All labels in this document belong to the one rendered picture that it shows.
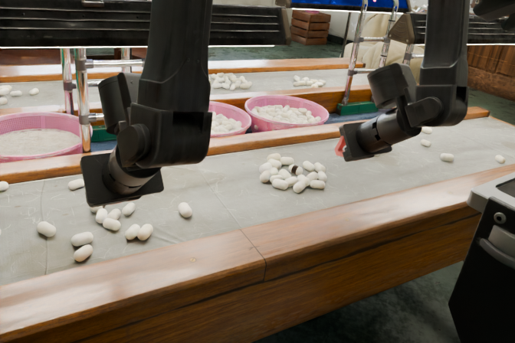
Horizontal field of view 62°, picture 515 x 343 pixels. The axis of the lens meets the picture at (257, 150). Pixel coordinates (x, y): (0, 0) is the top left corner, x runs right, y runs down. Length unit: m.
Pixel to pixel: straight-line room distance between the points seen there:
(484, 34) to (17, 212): 1.22
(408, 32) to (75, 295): 0.92
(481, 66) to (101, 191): 5.34
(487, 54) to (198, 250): 5.19
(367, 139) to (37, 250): 0.58
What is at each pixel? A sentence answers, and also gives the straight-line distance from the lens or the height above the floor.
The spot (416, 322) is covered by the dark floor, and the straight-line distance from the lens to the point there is 1.86.
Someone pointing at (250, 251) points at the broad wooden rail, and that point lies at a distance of 0.73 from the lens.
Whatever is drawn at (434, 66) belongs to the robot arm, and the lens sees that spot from 0.72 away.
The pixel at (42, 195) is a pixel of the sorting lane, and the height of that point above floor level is 0.74.
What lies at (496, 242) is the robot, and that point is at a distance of 0.42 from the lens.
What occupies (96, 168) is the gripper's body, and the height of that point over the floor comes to 0.93.
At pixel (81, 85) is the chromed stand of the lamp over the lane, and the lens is 0.98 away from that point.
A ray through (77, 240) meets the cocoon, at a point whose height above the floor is 0.76.
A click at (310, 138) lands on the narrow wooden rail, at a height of 0.75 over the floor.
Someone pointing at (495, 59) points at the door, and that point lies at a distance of 5.64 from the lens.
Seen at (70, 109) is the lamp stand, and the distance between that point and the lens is 1.25.
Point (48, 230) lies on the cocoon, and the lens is 0.80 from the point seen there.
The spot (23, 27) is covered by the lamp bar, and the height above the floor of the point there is 1.07.
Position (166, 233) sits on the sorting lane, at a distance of 0.80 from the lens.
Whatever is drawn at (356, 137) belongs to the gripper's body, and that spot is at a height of 0.92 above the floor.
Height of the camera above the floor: 1.21
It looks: 25 degrees down
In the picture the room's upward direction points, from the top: 7 degrees clockwise
